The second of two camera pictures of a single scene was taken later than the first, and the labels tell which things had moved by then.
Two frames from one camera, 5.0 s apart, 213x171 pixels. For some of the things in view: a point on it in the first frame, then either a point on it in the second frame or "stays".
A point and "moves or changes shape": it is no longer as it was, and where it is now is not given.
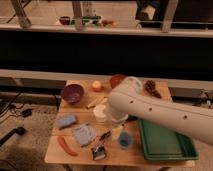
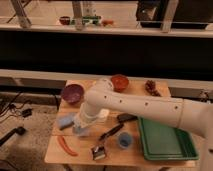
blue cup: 124,139 stays
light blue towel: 85,134 moves or changes shape
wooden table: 84,134 stays
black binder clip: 98,153 stays
